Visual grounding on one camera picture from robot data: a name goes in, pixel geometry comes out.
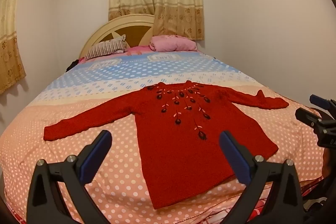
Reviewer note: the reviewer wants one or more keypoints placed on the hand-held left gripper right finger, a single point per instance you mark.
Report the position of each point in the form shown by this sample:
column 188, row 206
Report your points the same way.
column 235, row 155

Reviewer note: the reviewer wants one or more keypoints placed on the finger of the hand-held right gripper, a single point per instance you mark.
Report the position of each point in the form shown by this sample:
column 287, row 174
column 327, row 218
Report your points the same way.
column 319, row 101
column 305, row 116

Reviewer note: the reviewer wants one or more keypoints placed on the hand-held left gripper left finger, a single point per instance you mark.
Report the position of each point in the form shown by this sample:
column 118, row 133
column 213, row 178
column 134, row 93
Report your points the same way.
column 95, row 154

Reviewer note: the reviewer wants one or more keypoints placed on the red embroidered sweater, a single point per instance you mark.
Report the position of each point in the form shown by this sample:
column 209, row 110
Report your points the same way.
column 178, row 134

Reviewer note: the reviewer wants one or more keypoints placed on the person's right forearm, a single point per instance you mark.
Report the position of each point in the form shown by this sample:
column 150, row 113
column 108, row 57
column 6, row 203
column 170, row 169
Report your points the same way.
column 330, row 163

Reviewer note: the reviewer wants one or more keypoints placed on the polka dot bed sheet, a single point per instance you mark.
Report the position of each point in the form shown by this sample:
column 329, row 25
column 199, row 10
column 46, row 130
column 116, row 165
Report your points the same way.
column 110, row 98

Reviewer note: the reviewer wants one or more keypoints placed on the red checked cloth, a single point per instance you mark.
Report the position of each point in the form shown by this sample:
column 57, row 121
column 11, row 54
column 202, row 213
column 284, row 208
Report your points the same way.
column 258, row 209

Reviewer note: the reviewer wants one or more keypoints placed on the dark cloth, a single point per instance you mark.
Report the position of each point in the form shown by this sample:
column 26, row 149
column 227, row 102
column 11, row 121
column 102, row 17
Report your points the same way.
column 72, row 64

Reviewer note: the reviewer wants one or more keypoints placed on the striped pillow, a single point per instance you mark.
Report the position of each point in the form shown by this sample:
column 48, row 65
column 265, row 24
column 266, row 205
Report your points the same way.
column 106, row 48

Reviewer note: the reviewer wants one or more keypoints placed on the pink blanket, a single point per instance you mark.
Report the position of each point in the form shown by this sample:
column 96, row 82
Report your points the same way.
column 136, row 49

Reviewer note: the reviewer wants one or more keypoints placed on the cream wooden headboard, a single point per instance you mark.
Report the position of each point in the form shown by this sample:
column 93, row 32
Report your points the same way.
column 118, row 27

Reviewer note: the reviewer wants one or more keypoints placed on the pink pillow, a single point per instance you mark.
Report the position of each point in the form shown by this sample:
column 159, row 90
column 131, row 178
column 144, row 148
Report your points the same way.
column 172, row 43

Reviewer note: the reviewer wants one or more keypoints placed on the beige floral side curtain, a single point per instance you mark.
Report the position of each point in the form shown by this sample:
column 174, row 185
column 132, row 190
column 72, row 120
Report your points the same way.
column 10, row 37

